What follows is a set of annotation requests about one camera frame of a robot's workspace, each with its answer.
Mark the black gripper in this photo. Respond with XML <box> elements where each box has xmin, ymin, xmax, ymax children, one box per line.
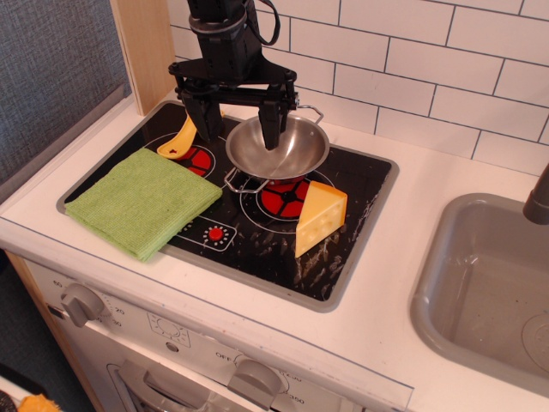
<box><xmin>168</xmin><ymin>28</ymin><xmax>299</xmax><ymax>150</ymax></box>

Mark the silver metal pot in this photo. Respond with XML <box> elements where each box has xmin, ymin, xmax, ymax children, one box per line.
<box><xmin>222</xmin><ymin>105</ymin><xmax>330</xmax><ymax>194</ymax></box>

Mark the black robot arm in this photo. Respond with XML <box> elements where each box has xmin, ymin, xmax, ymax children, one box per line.
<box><xmin>168</xmin><ymin>1</ymin><xmax>299</xmax><ymax>150</ymax></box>

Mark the green cloth napkin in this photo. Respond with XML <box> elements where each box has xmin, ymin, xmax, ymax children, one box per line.
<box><xmin>65</xmin><ymin>148</ymin><xmax>222</xmax><ymax>262</ymax></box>

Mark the yellow dish brush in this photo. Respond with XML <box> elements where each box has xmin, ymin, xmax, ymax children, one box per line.
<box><xmin>156</xmin><ymin>111</ymin><xmax>226</xmax><ymax>161</ymax></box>

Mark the yellow cheese wedge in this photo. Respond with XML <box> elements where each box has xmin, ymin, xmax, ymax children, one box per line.
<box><xmin>295</xmin><ymin>181</ymin><xmax>347</xmax><ymax>258</ymax></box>

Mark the black toy stovetop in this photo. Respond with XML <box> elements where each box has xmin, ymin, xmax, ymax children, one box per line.
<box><xmin>56</xmin><ymin>100</ymin><xmax>400</xmax><ymax>313</ymax></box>

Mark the grey left oven knob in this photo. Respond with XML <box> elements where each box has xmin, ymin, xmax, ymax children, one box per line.
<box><xmin>61</xmin><ymin>283</ymin><xmax>105</xmax><ymax>328</ymax></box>

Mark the grey oven knob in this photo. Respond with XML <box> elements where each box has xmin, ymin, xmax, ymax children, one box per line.
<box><xmin>227</xmin><ymin>360</ymin><xmax>282</xmax><ymax>410</ymax></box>
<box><xmin>61</xmin><ymin>283</ymin><xmax>105</xmax><ymax>328</ymax></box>

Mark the grey right oven knob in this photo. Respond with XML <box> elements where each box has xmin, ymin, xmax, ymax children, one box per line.
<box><xmin>227</xmin><ymin>360</ymin><xmax>282</xmax><ymax>410</ymax></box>

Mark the grey sink basin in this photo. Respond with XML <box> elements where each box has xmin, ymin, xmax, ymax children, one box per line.
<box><xmin>411</xmin><ymin>193</ymin><xmax>548</xmax><ymax>396</ymax></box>

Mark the grey faucet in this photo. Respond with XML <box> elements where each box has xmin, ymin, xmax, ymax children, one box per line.
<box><xmin>522</xmin><ymin>165</ymin><xmax>549</xmax><ymax>225</ymax></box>

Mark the orange fuzzy object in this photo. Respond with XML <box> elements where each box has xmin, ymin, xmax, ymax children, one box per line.
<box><xmin>1</xmin><ymin>391</ymin><xmax>62</xmax><ymax>412</ymax></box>

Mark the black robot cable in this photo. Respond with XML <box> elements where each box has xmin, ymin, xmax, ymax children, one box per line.
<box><xmin>246</xmin><ymin>0</ymin><xmax>281</xmax><ymax>46</ymax></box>

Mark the wooden side post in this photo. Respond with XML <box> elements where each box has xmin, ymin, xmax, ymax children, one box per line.
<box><xmin>110</xmin><ymin>0</ymin><xmax>176</xmax><ymax>116</ymax></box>

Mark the grey oven door handle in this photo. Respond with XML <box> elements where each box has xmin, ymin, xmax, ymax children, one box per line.
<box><xmin>118</xmin><ymin>360</ymin><xmax>235</xmax><ymax>411</ymax></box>

